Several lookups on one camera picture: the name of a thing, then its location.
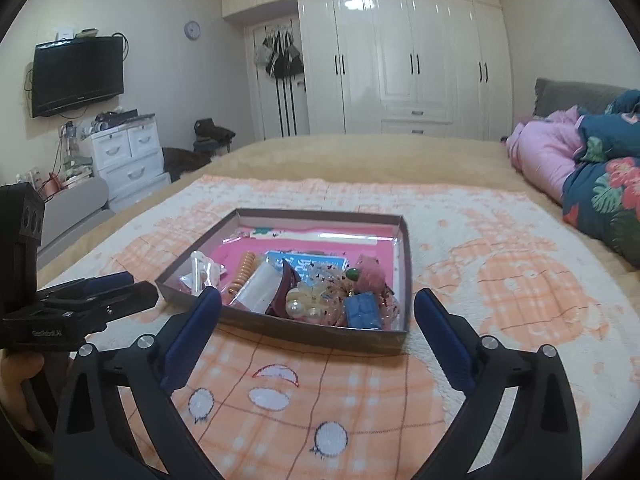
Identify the brown cloth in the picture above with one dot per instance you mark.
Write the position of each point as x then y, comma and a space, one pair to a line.
185, 162

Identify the desk clutter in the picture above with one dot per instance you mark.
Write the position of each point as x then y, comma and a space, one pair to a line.
55, 180

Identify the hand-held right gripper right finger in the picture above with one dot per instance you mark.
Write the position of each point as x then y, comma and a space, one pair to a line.
445, 340

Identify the grey headboard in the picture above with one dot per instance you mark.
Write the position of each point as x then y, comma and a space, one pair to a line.
565, 97

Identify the white box on television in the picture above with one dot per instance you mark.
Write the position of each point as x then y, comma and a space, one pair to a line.
77, 35

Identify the brown cardboard box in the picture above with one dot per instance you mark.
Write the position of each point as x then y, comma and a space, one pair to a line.
310, 332

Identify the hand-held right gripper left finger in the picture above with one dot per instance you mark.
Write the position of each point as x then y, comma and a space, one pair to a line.
192, 335

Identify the maroon hair clip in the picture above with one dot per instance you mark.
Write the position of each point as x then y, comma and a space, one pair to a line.
289, 280

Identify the round wall clock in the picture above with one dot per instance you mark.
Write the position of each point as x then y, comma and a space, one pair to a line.
192, 29

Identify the hanging bags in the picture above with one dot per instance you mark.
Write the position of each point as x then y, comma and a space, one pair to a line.
280, 57

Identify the clear packet with red beads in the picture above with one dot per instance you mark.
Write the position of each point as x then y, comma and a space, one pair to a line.
202, 272

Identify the pearl hair clip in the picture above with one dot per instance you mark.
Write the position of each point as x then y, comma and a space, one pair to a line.
302, 305

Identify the white hair claw clip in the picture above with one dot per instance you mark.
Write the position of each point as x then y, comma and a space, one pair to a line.
257, 287

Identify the floral quilt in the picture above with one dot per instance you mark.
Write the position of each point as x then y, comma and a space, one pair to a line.
605, 195

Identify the orange checked printed blanket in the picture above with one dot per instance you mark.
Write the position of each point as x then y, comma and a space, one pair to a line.
500, 285

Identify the clutter on drawer cabinet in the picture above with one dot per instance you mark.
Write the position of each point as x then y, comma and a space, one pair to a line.
120, 120

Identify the black wall television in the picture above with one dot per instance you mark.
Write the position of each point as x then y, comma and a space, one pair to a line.
77, 77

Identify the tan bedsheet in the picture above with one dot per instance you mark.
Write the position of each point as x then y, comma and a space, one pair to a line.
375, 160

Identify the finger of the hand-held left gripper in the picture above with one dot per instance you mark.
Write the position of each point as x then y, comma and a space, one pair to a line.
130, 300
100, 282

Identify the blue plastic box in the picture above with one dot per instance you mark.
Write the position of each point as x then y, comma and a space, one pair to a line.
362, 312

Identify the dark clothes pile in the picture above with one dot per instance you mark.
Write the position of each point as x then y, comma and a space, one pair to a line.
212, 132

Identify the person's left hand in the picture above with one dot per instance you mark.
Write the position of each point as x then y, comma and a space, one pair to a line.
17, 390

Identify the red speckled sheer scrunchie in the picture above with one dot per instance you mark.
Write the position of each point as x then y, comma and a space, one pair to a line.
330, 275

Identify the white wardrobe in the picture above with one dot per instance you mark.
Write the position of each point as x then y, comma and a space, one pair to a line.
400, 60

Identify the pink fluffy hair clip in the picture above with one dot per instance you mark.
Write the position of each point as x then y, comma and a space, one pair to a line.
372, 272

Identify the white drawer cabinet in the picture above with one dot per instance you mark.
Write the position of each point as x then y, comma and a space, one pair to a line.
130, 160

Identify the white door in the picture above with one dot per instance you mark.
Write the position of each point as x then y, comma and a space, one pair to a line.
262, 110

